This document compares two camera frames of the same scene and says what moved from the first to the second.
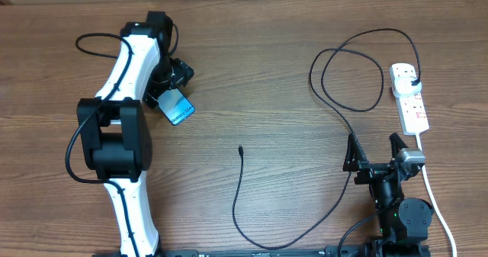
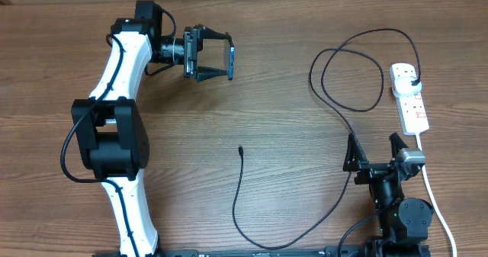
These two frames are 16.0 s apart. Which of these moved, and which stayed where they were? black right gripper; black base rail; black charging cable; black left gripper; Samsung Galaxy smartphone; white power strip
Moved: Samsung Galaxy smartphone; black left gripper
Stayed: black right gripper; white power strip; black base rail; black charging cable
